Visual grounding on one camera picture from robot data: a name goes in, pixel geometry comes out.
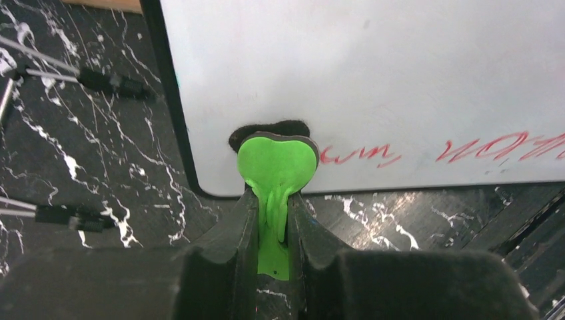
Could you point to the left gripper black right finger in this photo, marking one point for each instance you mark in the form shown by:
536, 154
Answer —
331, 280

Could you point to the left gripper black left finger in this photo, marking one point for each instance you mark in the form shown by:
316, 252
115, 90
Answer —
214, 277

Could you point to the green whiteboard eraser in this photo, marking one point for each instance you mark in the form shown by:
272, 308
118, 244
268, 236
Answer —
275, 161

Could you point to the small whiteboard red writing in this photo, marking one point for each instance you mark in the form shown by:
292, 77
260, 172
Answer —
397, 94

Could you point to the wooden board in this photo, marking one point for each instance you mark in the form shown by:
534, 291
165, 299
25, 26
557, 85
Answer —
132, 6

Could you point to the black wire easel stand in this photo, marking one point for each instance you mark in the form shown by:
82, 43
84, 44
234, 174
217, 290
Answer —
98, 149

